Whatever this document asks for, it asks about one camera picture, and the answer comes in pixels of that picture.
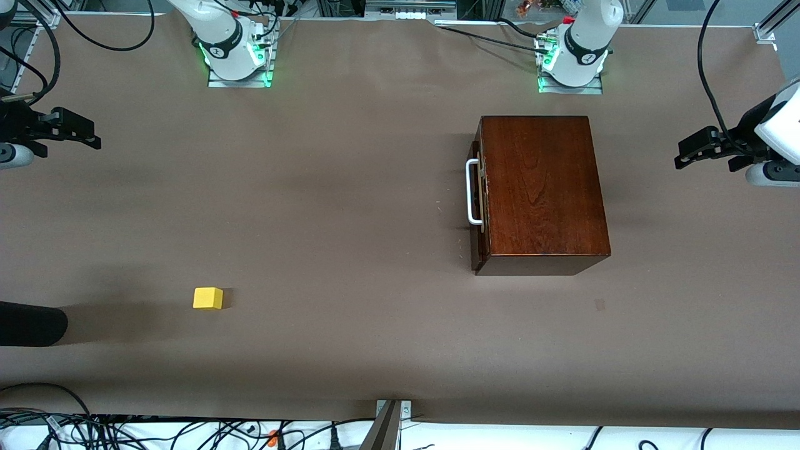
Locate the yellow block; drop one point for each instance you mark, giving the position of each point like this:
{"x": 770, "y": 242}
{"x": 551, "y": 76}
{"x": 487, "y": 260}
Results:
{"x": 207, "y": 298}

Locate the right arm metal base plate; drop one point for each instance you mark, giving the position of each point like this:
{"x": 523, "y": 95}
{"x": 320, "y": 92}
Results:
{"x": 240, "y": 82}

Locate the aluminium frame corner bracket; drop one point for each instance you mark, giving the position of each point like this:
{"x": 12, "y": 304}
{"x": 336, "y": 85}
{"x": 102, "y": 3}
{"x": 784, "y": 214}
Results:
{"x": 765, "y": 32}

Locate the black padded cylinder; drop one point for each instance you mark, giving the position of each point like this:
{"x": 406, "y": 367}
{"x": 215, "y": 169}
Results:
{"x": 31, "y": 325}

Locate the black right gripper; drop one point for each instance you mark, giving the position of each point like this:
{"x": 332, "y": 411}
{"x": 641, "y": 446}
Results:
{"x": 17, "y": 123}

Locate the orange connector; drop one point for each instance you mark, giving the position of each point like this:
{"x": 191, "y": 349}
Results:
{"x": 273, "y": 437}

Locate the grey metal camera post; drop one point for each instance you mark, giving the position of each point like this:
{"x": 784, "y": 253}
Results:
{"x": 382, "y": 431}

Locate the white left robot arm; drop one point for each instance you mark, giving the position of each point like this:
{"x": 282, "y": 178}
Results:
{"x": 587, "y": 56}

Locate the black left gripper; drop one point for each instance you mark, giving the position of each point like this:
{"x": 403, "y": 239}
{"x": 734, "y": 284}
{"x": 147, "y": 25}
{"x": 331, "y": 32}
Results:
{"x": 741, "y": 139}

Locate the white terminal strip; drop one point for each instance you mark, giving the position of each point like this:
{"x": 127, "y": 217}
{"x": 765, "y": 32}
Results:
{"x": 410, "y": 15}

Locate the dark brown wooden cabinet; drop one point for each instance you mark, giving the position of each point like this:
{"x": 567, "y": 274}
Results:
{"x": 544, "y": 187}

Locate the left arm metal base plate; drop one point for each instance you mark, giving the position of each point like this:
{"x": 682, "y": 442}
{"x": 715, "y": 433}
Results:
{"x": 572, "y": 89}

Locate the aluminium frame rail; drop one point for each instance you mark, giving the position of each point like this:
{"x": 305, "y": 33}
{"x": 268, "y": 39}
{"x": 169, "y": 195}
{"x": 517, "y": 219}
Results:
{"x": 47, "y": 19}

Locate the black power plug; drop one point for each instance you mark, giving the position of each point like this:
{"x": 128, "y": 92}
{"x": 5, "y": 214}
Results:
{"x": 334, "y": 439}

